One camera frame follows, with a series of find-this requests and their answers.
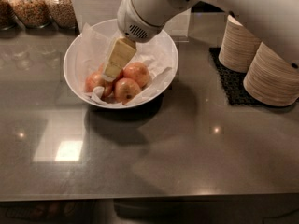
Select cereal glass jar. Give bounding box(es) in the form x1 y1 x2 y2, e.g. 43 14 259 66
45 0 77 29
0 0 15 30
8 0 50 28

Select middle cereal glass jar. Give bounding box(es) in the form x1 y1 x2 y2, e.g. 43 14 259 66
8 0 50 28

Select stack paper bowls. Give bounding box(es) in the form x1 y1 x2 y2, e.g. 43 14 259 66
219 15 261 73
243 43 299 106

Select white crumpled paper liner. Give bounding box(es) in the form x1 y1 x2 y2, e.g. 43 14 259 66
75 22 174 107

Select left clear sign holder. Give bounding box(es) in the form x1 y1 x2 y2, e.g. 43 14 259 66
71 0 122 31

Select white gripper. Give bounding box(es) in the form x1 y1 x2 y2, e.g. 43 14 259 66
101 0 163 82

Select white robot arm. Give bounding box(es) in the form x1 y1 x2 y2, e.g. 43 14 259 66
117 0 299 64

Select black mesh mat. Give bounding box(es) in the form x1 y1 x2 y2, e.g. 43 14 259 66
208 47 264 107

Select white bowl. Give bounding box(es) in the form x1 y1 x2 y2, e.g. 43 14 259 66
63 18 179 110

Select front stack paper bowls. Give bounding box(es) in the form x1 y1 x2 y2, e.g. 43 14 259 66
243 43 299 106

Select left cereal glass jar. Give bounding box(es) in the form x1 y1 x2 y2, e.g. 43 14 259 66
0 0 15 30

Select right cereal glass jar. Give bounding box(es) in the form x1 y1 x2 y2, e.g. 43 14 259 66
45 0 77 29

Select back stack paper bowls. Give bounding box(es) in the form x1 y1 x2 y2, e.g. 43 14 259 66
219 15 261 73

